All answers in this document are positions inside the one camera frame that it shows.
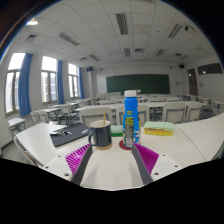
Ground green chalkboard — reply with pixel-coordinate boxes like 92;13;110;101
105;73;171;95

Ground dark transom window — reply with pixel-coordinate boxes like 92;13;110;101
197;62;224;76

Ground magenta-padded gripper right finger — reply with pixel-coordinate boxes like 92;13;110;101
130;142;184;186

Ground group of ceiling lights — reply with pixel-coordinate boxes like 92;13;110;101
24;11;208;63

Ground dark classroom door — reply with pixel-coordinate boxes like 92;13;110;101
187;68;199;97

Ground flat round red coaster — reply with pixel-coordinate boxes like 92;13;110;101
118;139;143;151

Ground yellow and green sponge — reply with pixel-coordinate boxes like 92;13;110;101
143;120;176;137

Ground blue drink bottle white cap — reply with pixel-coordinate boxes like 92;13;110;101
122;89;141;149

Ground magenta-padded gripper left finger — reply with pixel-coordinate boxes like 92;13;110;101
41;143;94;186

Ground dark mug with cork base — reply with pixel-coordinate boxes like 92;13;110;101
87;119;113;151

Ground blue curtain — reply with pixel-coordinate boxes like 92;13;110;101
78;67;85;100
56;59;65;105
18;53;34;117

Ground group of classroom desks and chairs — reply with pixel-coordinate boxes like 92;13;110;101
6;89;224;138

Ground classroom window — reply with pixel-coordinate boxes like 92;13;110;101
40;55;58;104
68;63;79;99
4;52;26;114

